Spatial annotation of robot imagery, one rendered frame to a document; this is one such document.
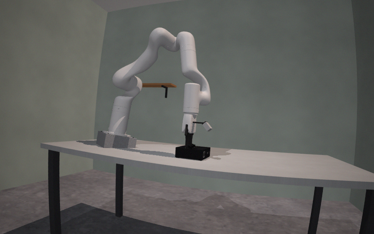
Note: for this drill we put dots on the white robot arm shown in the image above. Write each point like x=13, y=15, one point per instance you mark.
x=195, y=94

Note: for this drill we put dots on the black lighting desk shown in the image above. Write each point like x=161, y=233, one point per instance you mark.
x=192, y=152

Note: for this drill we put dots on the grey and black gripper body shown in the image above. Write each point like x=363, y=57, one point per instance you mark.
x=188, y=119

